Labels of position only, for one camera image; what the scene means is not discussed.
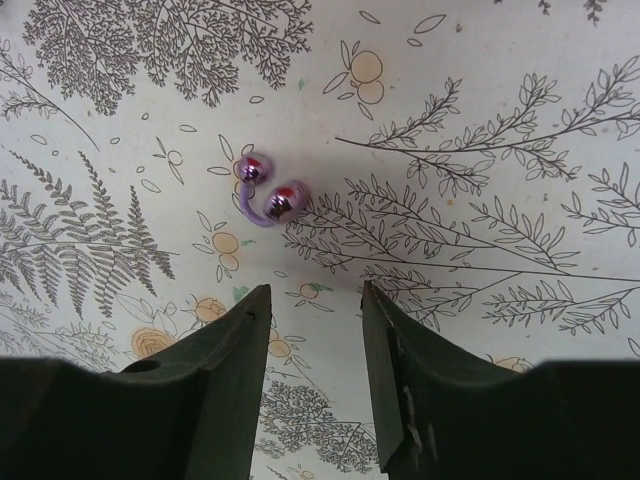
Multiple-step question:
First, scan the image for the floral patterned table mat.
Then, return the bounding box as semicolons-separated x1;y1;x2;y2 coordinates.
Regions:
1;1;639;479

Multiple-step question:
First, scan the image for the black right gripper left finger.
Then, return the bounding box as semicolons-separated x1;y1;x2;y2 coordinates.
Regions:
1;285;272;479

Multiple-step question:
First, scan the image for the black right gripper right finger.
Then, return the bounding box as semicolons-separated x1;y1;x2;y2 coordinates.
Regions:
361;282;639;479

